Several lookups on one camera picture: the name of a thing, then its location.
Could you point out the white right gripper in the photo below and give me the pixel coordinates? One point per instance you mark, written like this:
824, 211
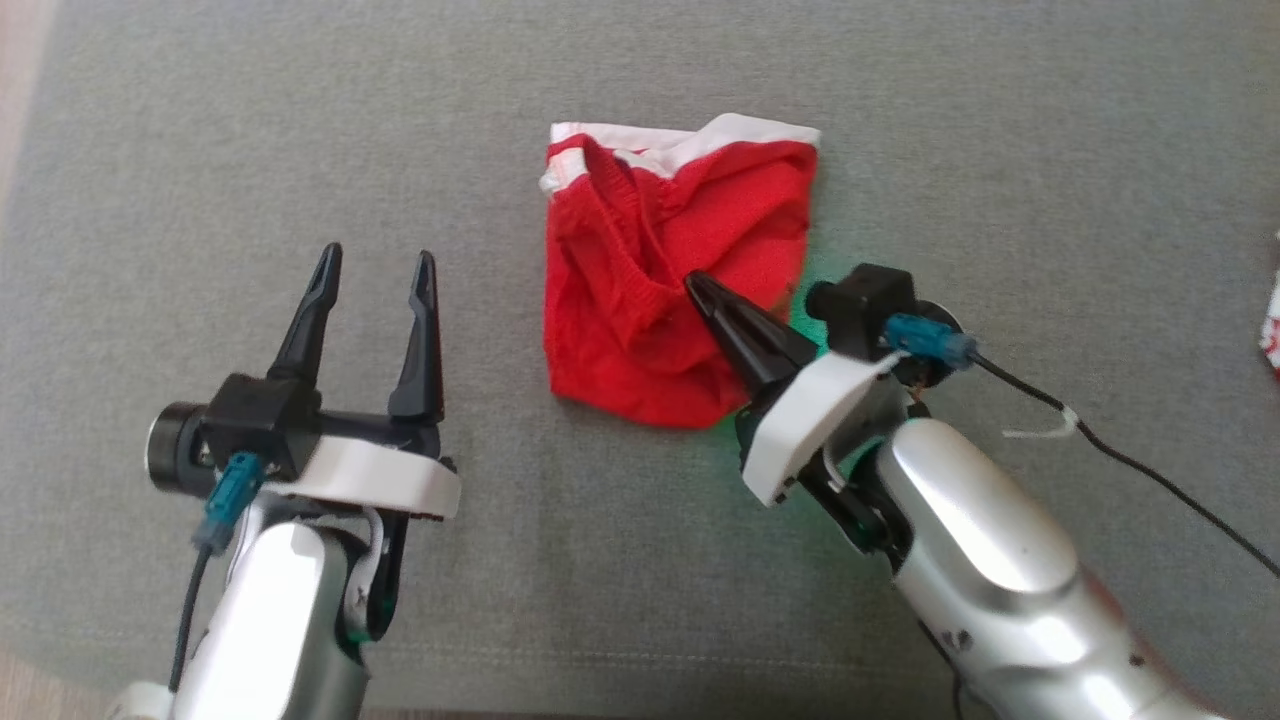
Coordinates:
800, 420

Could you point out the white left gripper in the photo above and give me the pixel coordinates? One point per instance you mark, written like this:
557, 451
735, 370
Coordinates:
390, 475

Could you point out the red garment with white stripes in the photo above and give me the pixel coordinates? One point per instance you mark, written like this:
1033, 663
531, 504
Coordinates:
620, 300
1272, 320

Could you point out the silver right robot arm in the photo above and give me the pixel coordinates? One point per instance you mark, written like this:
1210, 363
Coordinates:
980, 540

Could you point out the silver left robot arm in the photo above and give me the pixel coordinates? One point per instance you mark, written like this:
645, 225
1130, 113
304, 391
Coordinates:
280, 600

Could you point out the grey sofa seat cushion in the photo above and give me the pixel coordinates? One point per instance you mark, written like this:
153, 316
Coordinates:
300, 120

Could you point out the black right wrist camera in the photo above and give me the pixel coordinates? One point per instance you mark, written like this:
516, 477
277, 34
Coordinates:
870, 305

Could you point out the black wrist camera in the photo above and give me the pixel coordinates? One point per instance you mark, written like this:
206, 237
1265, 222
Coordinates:
255, 420
870, 305

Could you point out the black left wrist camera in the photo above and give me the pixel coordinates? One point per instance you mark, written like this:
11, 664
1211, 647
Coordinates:
255, 420

